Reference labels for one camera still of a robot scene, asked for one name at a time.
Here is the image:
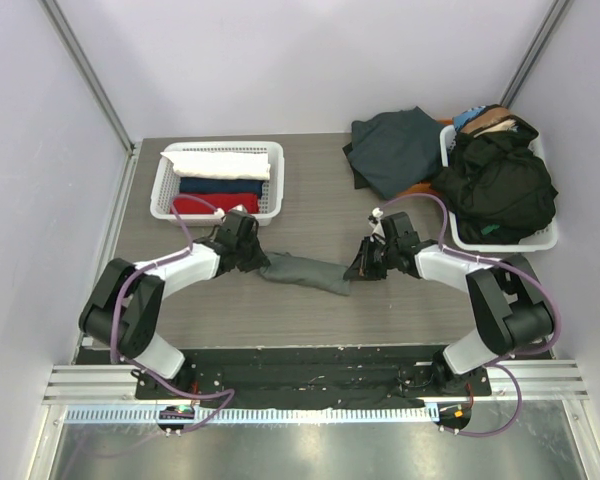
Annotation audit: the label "grey t shirt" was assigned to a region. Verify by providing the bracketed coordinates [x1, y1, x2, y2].
[258, 252, 351, 296]

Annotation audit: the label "white plastic basket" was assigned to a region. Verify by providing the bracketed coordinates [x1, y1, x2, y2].
[150, 141, 285, 226]
[439, 125, 558, 254]

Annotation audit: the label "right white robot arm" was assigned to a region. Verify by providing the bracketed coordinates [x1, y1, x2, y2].
[344, 208, 561, 395]

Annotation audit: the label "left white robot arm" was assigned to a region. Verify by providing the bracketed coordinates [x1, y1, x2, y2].
[78, 209, 269, 399]

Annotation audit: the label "red rolled t shirt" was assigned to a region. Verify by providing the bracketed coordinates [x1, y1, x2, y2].
[173, 193, 259, 215]

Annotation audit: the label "navy rolled t shirt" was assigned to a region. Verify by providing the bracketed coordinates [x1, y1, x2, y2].
[179, 177, 264, 198]

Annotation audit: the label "white rolled t shirt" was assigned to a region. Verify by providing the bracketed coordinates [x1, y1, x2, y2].
[161, 151, 270, 181]

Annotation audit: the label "dark teal t shirt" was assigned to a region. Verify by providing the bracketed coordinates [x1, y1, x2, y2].
[343, 107, 444, 200]

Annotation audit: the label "black clothes pile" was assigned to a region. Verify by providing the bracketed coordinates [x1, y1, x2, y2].
[431, 111, 558, 244]

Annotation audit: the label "blue and tan clothes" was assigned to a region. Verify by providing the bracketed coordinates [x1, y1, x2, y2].
[452, 104, 511, 136]

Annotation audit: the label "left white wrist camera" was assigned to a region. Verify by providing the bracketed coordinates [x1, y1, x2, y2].
[214, 204, 248, 219]

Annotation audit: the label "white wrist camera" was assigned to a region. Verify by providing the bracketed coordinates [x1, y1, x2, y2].
[368, 207, 384, 237]
[214, 204, 248, 219]

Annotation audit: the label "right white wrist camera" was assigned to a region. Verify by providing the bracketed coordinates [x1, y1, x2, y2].
[368, 207, 384, 237]

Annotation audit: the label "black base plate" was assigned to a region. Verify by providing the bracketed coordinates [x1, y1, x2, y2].
[74, 342, 552, 409]

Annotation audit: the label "slotted white cable duct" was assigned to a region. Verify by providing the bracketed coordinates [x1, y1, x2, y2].
[64, 403, 439, 425]

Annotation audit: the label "right aluminium frame post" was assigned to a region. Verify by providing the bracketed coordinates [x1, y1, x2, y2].
[500, 0, 573, 107]

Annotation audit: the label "aluminium frame post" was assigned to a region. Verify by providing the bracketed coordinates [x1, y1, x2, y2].
[39, 0, 134, 155]
[500, 0, 573, 107]

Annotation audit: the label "left aluminium frame post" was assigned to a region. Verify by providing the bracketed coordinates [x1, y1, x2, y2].
[39, 0, 134, 155]

